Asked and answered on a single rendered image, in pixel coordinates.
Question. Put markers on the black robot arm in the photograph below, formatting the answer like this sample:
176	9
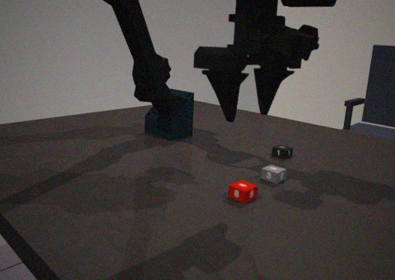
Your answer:
151	71

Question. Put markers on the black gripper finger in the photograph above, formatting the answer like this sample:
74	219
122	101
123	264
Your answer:
267	83
226	87

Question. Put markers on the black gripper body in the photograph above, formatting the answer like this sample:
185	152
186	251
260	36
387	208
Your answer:
234	58

